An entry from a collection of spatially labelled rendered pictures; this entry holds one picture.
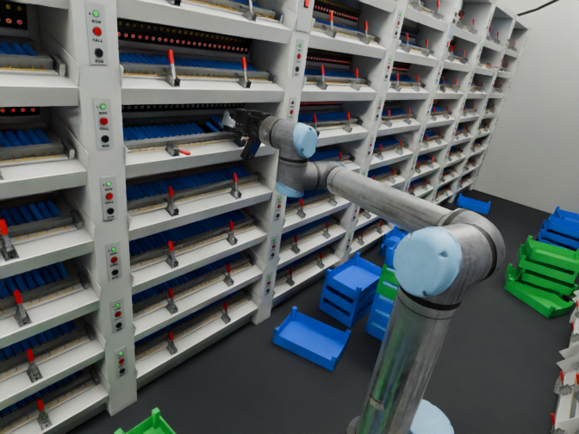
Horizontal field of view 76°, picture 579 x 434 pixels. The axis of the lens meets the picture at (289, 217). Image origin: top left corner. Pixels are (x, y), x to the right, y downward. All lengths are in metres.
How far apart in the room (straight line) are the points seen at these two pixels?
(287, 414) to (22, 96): 1.27
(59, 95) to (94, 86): 0.08
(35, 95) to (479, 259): 0.93
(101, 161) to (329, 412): 1.18
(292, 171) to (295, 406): 0.91
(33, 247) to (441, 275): 0.92
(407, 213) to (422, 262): 0.25
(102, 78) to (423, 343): 0.89
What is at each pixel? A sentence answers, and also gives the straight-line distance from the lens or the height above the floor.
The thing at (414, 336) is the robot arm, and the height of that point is 0.77.
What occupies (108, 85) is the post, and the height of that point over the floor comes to 1.09.
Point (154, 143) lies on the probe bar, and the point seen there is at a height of 0.92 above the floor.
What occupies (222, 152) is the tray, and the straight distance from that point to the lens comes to 1.25.
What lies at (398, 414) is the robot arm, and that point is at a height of 0.56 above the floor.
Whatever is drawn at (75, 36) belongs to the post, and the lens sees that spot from 0.98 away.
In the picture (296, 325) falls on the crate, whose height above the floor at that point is 0.00.
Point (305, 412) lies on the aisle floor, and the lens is 1.57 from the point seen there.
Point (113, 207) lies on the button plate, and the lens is 1.10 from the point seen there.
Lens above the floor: 1.22
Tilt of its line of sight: 24 degrees down
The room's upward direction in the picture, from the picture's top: 8 degrees clockwise
